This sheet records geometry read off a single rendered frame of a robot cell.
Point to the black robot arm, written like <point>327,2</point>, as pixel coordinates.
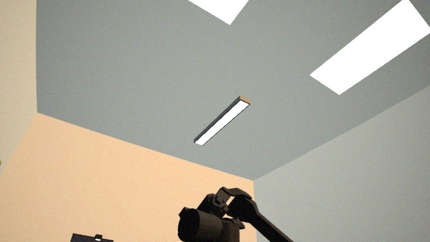
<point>206,223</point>

